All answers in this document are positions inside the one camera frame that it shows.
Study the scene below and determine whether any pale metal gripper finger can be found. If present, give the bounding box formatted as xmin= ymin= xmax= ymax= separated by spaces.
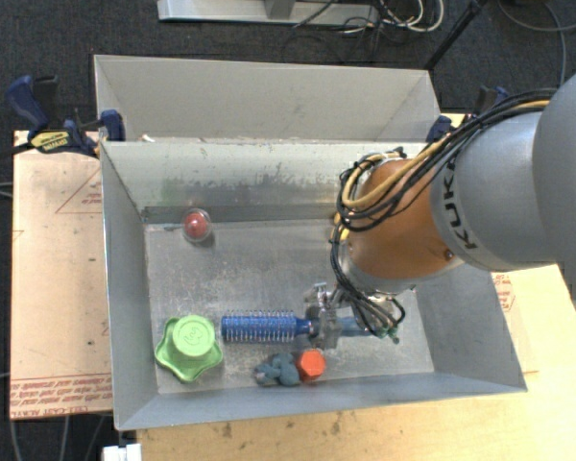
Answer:
xmin=314 ymin=315 xmax=342 ymax=351
xmin=302 ymin=280 xmax=336 ymax=320

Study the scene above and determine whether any blue-grey soft toy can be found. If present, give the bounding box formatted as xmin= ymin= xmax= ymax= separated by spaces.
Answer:
xmin=253 ymin=352 xmax=301 ymax=388

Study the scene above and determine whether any blue round hairbrush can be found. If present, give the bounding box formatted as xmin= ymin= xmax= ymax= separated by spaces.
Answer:
xmin=220 ymin=308 xmax=374 ymax=345

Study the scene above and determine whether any orange hexagonal block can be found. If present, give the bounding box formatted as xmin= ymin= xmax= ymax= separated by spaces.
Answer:
xmin=295 ymin=349 xmax=327 ymax=383

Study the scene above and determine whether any red ball in clear shell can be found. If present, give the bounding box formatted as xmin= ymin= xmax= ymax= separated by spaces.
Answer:
xmin=181 ymin=207 xmax=214 ymax=244

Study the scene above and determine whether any green star-shaped cup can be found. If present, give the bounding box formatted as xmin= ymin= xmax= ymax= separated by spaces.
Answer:
xmin=154 ymin=314 xmax=225 ymax=384

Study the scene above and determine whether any brown cardboard board red print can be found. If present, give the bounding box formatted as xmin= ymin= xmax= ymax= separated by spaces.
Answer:
xmin=9 ymin=130 xmax=115 ymax=421

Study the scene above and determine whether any grey metal bin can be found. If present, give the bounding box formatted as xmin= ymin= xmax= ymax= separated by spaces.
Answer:
xmin=93 ymin=54 xmax=528 ymax=431

